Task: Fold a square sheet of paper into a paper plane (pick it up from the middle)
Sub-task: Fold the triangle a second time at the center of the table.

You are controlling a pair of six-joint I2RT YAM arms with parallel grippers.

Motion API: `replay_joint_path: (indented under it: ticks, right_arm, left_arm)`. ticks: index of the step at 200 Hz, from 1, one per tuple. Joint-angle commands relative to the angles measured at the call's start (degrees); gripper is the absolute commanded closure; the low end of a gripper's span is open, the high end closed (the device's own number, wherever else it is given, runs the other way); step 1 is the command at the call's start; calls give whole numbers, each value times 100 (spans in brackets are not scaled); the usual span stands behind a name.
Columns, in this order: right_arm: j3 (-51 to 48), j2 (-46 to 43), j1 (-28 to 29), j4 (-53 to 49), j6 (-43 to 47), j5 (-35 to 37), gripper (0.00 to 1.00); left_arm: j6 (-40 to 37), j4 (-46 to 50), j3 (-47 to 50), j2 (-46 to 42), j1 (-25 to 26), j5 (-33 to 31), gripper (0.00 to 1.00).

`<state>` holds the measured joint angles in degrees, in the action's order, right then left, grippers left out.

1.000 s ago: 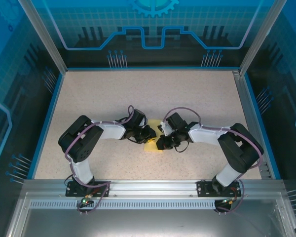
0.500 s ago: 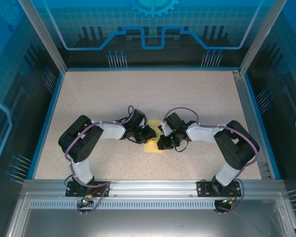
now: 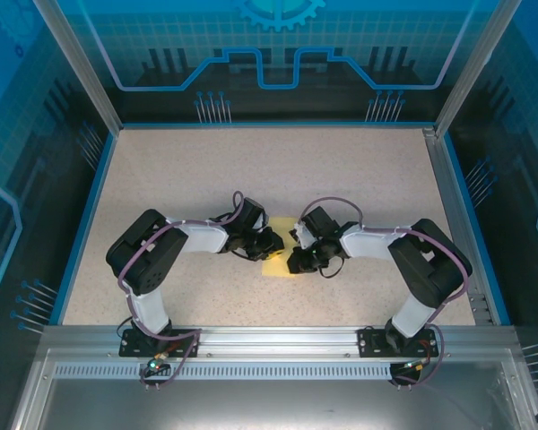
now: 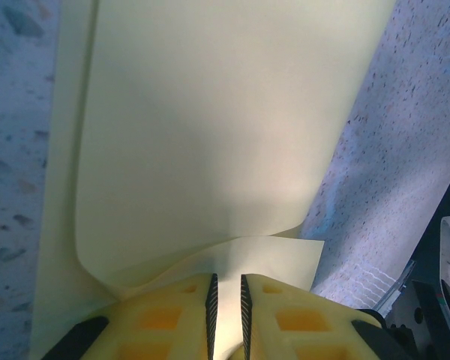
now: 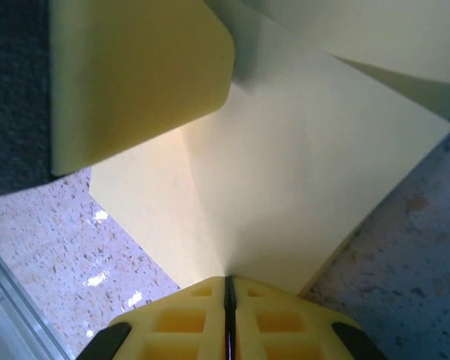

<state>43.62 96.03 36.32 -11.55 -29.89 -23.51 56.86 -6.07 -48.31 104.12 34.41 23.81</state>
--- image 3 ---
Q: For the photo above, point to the yellow paper sheet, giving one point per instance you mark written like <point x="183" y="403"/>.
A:
<point x="282" y="224"/>

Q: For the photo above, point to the blue printed gear panel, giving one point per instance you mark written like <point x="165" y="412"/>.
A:
<point x="273" y="103"/>

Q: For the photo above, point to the aluminium side rail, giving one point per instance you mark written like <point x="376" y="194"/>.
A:
<point x="446" y="179"/>

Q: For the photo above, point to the blue printed side panel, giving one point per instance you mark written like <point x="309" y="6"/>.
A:
<point x="18" y="179"/>
<point x="520" y="179"/>

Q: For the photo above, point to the metal sheet tray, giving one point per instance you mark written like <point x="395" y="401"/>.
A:
<point x="273" y="407"/>

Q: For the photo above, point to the connector with green light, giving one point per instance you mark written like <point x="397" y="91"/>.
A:
<point x="414" y="365"/>
<point x="157" y="365"/>

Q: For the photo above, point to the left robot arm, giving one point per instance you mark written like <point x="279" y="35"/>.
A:
<point x="202" y="239"/>

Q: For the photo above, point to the aluminium mounting rail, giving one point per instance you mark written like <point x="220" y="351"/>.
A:
<point x="278" y="340"/>

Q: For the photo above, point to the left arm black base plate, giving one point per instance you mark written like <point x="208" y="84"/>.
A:
<point x="124" y="353"/>

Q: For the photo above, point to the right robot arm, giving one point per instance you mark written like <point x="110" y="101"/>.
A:
<point x="367" y="246"/>

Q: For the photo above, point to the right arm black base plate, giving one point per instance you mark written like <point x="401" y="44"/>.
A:
<point x="370" y="342"/>

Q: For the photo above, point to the blue table border trim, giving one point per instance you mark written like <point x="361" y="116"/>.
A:
<point x="86" y="224"/>

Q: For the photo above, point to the aluminium frame post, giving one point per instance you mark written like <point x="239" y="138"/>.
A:
<point x="89" y="76"/>
<point x="470" y="76"/>

